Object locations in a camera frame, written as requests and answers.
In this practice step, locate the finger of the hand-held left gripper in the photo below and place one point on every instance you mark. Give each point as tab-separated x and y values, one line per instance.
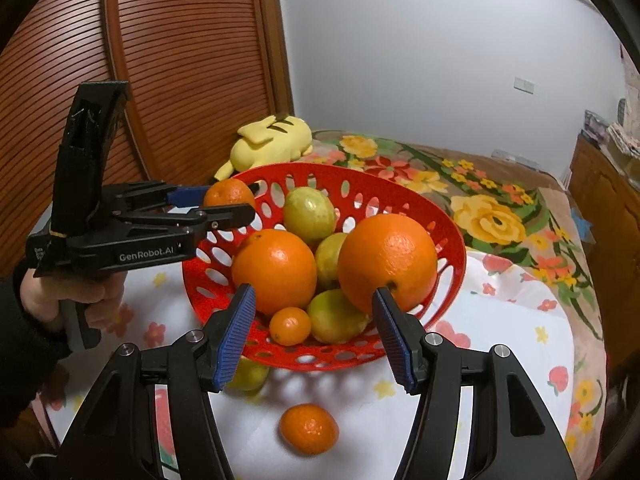
190	196
230	215

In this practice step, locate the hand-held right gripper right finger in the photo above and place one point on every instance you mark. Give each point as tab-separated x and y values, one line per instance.
395	340

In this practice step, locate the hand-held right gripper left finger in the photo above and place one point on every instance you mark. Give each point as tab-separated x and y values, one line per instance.
235	335

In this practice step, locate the red perforated plastic basket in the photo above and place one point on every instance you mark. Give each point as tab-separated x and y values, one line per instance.
350	355

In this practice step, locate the tiny mandarin orange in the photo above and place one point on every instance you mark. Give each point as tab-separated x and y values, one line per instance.
290	326

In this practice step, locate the large orange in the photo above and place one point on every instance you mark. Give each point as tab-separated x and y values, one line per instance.
387	260
274	270

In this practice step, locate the green guava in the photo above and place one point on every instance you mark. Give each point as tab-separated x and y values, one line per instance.
309	212
252	377
330	260

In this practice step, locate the person's left forearm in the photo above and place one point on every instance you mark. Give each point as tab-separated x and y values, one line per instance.
20	360

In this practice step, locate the person's left hand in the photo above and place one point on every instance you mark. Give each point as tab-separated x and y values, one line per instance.
45	295

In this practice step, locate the yellow plush toy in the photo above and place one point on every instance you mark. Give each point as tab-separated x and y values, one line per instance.
270	145

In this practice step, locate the white floral tablecloth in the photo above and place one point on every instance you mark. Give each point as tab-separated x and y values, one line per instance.
350	410

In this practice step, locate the wooden louvered wardrobe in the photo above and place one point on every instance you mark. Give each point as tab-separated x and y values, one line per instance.
190	60

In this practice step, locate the floral blanket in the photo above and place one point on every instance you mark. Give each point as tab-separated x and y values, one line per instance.
490	215

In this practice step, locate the blue object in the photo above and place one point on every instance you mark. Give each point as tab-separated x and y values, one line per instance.
583	227

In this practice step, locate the wooden cabinet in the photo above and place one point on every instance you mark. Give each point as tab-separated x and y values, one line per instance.
610	210

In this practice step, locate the patterned cloth pile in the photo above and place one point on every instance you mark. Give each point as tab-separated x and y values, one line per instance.
615	135

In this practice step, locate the white wall switch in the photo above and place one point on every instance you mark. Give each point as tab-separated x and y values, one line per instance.
524	85

